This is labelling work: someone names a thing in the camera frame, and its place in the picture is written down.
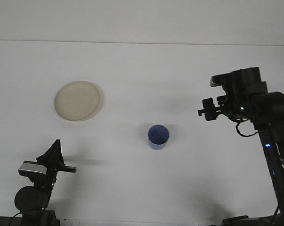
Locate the pale blue cup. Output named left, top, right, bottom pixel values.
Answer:
left=147, top=124, right=170, bottom=151

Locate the pale round plate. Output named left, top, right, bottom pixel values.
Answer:
left=54, top=80, right=102, bottom=122

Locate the dark robot cart surface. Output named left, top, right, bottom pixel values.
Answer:
left=0, top=214, right=22, bottom=226

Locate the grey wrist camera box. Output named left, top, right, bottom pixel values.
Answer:
left=210, top=72, right=233, bottom=88
left=17, top=162, right=48, bottom=176

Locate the short wrist cable loop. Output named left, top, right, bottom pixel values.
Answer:
left=235, top=121, right=259, bottom=137

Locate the long black arm cable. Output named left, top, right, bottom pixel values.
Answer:
left=9, top=211, right=22, bottom=226

